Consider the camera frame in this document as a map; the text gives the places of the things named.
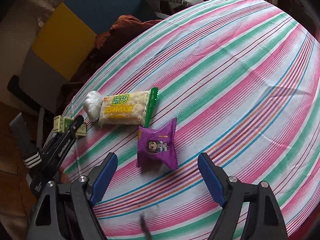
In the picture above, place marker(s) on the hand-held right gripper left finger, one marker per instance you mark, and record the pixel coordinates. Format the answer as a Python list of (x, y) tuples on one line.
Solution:
[(105, 177)]

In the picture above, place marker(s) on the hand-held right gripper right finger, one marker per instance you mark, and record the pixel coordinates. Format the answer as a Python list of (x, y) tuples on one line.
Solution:
[(212, 180)]

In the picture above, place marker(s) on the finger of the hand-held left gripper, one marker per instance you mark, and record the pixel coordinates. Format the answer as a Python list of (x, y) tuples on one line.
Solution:
[(53, 141), (72, 132)]

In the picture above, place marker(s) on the green banknote stack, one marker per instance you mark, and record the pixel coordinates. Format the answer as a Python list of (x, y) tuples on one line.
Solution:
[(61, 125)]

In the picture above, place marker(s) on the white plastic wad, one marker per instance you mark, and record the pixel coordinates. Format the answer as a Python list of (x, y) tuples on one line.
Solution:
[(91, 105)]

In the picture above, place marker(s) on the white green snack packet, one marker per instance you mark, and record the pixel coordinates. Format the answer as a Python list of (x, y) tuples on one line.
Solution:
[(125, 110)]

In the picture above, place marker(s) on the purple snack packet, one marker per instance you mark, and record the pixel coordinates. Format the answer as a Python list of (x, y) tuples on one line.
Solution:
[(157, 145)]

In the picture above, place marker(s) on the grey yellow blue chair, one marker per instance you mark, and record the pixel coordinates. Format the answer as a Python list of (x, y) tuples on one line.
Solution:
[(65, 37)]

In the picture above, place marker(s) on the striped tablecloth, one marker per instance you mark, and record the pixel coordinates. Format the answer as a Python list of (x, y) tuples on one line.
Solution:
[(225, 80)]

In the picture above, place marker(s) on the brown blanket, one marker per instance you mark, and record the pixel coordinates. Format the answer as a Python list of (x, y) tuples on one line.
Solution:
[(112, 35)]

